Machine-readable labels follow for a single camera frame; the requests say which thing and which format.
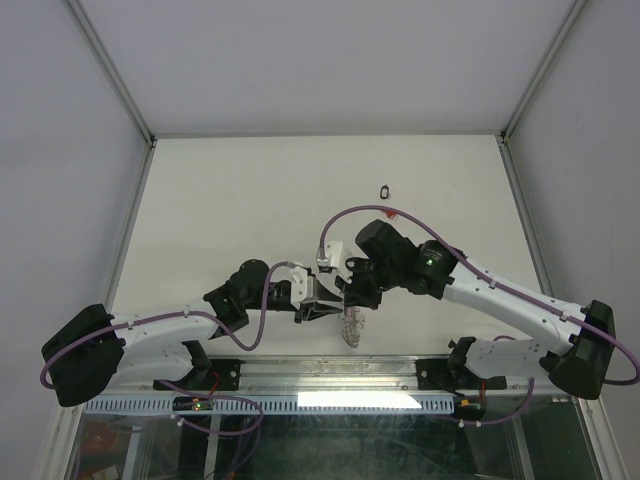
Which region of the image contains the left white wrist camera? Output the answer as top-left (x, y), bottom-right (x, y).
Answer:
top-left (289, 264), bottom-right (317, 309)

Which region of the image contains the metal disc with key rings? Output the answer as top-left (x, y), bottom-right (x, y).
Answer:
top-left (339, 307), bottom-right (365, 348)

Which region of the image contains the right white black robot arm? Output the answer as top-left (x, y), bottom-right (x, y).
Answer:
top-left (335, 220), bottom-right (615, 400)

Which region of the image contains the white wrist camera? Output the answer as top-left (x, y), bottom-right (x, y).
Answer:
top-left (316, 241), bottom-right (346, 276)
top-left (289, 264), bottom-right (317, 309)

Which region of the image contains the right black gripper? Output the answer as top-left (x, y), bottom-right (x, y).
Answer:
top-left (334, 256), bottom-right (399, 311)

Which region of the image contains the aluminium mounting rail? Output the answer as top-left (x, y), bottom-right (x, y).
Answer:
top-left (199, 353), bottom-right (599, 396)

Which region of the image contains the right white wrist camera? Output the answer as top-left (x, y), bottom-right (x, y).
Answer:
top-left (316, 241), bottom-right (346, 276)

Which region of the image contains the white slotted cable duct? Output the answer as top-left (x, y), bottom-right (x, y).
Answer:
top-left (84, 391), bottom-right (455, 416)

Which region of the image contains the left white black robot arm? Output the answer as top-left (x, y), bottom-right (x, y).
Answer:
top-left (40, 259), bottom-right (342, 407)

